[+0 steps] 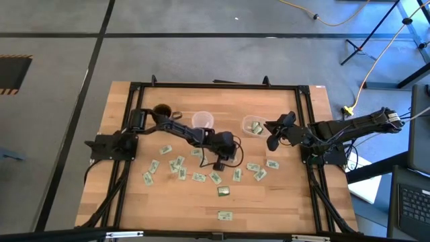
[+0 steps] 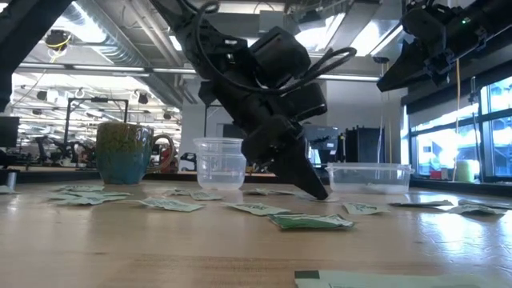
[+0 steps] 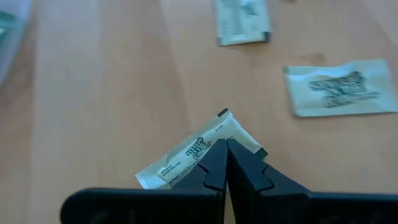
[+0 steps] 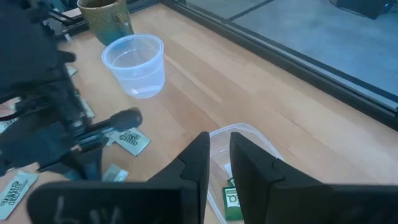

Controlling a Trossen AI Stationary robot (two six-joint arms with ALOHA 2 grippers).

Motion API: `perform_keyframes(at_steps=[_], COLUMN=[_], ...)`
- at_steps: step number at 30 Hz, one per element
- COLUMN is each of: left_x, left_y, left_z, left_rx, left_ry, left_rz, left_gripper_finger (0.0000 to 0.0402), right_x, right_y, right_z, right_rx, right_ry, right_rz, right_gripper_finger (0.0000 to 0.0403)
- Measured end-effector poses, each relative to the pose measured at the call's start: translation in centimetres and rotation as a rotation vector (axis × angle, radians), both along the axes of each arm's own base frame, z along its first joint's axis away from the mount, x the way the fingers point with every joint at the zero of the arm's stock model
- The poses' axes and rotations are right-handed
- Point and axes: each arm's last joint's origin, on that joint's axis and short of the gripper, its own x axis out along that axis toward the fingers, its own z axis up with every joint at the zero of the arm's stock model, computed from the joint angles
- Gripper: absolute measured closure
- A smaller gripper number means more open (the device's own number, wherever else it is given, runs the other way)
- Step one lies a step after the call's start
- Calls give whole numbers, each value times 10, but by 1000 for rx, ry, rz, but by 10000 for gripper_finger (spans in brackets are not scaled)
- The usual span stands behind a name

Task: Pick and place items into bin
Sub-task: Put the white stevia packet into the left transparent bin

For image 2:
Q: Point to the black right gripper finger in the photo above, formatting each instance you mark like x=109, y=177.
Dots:
x=404, y=86
x=408, y=68

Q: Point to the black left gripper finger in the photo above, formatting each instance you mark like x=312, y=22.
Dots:
x=288, y=178
x=302, y=164

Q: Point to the round clear plastic cup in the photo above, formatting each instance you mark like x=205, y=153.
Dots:
x=220, y=168

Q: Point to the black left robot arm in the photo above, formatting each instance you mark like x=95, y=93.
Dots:
x=180, y=20

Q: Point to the black ceiling sensor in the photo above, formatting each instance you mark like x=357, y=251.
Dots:
x=381, y=60

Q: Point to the black machine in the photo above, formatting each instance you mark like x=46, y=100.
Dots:
x=326, y=140

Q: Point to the linear ceiling light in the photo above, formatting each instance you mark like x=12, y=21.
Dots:
x=108, y=68
x=348, y=77

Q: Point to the black cabinet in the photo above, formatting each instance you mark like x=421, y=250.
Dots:
x=364, y=146

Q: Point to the rectangular clear plastic container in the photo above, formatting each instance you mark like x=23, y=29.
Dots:
x=370, y=178

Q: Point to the red box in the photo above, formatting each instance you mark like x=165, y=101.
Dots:
x=435, y=175

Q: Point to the yellow green container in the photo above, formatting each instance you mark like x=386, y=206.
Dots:
x=465, y=172

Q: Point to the red background object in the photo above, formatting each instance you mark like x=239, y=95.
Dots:
x=166, y=158

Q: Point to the large glass window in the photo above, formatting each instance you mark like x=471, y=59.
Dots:
x=500, y=152

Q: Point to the black hanging lamp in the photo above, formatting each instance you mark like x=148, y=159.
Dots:
x=143, y=98

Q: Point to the olive and teal ceramic mug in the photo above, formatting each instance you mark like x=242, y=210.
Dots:
x=124, y=160

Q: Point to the black monitor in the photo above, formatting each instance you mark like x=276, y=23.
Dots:
x=9, y=132

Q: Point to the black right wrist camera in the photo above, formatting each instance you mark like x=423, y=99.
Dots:
x=424, y=34

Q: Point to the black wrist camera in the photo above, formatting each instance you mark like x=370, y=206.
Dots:
x=424, y=34
x=306, y=100

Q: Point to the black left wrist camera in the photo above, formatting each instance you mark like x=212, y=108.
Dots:
x=306, y=100

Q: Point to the grey metal post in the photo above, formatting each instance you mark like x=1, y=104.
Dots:
x=11, y=182

